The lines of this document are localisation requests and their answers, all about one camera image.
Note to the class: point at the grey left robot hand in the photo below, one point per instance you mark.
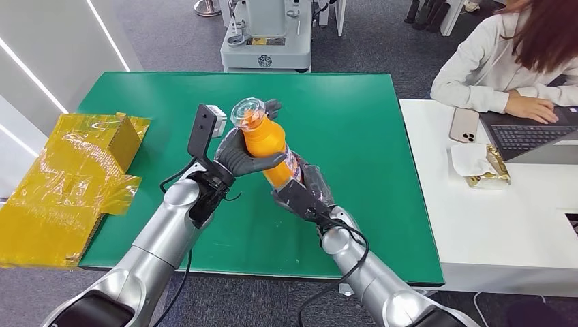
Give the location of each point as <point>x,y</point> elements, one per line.
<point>239,160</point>

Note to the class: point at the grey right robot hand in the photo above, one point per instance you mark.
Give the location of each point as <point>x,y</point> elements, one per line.
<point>302,198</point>

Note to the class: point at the orange plastic bottle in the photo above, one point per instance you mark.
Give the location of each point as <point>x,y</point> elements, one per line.
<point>266,140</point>

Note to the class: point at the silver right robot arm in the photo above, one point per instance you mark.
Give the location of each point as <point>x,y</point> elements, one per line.
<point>375,284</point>

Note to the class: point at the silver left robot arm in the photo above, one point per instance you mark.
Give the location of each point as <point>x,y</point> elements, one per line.
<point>149,252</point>

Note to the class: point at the green table mat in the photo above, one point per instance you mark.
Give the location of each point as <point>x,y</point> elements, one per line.
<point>361,158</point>

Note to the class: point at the grey white machine stand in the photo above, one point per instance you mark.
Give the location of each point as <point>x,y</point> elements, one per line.
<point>266,49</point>

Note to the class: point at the chrome stand base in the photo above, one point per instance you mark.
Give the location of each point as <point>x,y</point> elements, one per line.
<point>207,9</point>

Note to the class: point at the white paper napkin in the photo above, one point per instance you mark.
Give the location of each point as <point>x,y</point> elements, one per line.
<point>467,160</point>

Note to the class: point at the white furniture panel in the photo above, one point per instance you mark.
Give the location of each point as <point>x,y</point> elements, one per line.
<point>339,16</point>

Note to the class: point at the beige smartphone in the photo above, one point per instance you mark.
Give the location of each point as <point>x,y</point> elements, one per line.
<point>464,126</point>

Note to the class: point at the yellow taped cardboard box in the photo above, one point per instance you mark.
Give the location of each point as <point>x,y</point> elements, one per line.
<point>58,189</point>

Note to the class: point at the gold foil wrapper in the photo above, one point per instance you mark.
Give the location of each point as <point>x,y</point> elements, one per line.
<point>496,173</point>

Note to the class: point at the white desk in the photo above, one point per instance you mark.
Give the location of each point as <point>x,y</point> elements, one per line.
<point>496,225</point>

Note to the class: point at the person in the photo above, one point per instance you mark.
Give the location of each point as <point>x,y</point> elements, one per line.
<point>487,58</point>

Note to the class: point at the grey laptop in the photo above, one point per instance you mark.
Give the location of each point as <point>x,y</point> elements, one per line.
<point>528,135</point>

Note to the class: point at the person's hand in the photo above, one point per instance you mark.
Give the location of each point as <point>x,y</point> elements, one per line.
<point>533,108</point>

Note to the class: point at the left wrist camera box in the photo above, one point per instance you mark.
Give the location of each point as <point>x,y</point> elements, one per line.
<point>201,131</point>

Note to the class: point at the white table frame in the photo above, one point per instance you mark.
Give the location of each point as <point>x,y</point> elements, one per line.
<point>345,289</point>

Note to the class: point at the white wall light strip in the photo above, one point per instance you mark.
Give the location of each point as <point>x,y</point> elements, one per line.
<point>108,34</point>
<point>34,74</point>

